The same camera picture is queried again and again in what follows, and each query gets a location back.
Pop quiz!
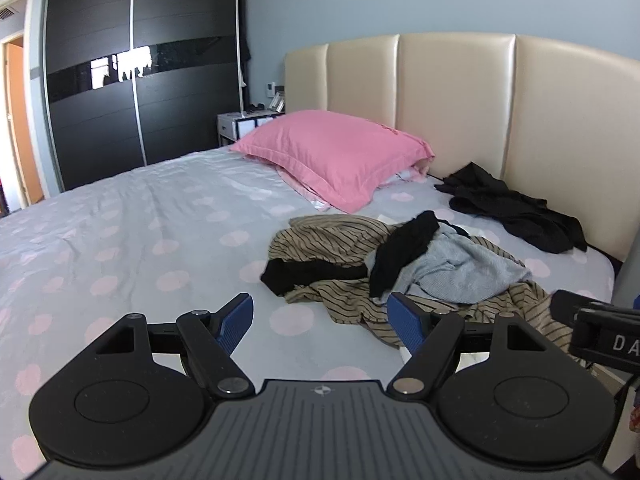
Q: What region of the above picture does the cream padded headboard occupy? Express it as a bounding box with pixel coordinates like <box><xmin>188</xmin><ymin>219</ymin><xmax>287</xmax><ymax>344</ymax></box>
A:
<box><xmin>284</xmin><ymin>32</ymin><xmax>639</xmax><ymax>260</ymax></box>

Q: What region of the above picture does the pink pillow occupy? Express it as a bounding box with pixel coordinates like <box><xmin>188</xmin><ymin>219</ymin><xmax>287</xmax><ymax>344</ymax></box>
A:
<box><xmin>231</xmin><ymin>110</ymin><xmax>435</xmax><ymax>214</ymax></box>

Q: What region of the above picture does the black garment by headboard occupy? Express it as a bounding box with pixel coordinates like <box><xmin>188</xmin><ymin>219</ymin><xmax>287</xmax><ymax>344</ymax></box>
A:
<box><xmin>435</xmin><ymin>162</ymin><xmax>588</xmax><ymax>254</ymax></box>

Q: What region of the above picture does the orange wooden door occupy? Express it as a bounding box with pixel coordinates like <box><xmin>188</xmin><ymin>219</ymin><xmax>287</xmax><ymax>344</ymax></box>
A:
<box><xmin>3</xmin><ymin>36</ymin><xmax>44</xmax><ymax>207</ymax></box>

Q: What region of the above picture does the grey and black raglan shirt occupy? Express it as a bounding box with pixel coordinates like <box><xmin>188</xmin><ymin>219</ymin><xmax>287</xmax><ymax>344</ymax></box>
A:
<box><xmin>364</xmin><ymin>210</ymin><xmax>530</xmax><ymax>304</ymax></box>

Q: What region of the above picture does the black sliding wardrobe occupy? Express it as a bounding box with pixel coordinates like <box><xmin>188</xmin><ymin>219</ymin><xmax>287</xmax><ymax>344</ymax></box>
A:
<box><xmin>43</xmin><ymin>0</ymin><xmax>243</xmax><ymax>190</ymax></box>

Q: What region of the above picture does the tan striped garment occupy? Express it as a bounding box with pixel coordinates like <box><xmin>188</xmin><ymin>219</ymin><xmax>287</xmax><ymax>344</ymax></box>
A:
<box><xmin>260</xmin><ymin>214</ymin><xmax>572</xmax><ymax>350</ymax></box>

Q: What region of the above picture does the grey pink-dotted bed sheet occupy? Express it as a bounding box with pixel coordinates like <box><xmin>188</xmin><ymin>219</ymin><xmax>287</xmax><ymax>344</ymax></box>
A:
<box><xmin>0</xmin><ymin>146</ymin><xmax>616</xmax><ymax>476</ymax></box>

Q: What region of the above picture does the white bedside table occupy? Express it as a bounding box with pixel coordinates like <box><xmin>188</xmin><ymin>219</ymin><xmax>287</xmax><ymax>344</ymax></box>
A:
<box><xmin>217</xmin><ymin>110</ymin><xmax>281</xmax><ymax>146</ymax></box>

